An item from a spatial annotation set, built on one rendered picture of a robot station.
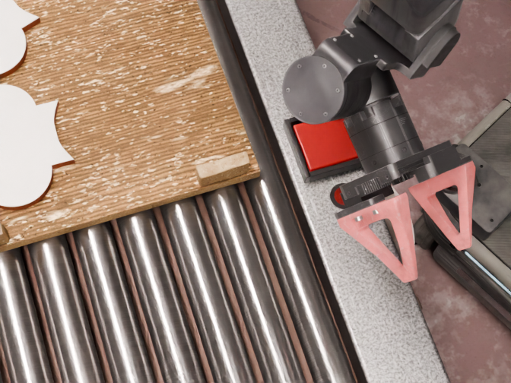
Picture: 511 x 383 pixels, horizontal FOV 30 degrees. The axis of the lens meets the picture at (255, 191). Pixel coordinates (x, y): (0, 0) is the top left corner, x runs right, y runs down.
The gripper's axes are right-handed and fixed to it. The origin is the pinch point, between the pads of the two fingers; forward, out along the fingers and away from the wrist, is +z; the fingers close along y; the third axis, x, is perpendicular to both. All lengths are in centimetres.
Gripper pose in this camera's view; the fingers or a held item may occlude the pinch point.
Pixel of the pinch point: (435, 255)
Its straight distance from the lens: 87.7
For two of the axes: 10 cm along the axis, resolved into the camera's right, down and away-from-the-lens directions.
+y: -6.5, 2.4, -7.2
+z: 3.9, 9.2, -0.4
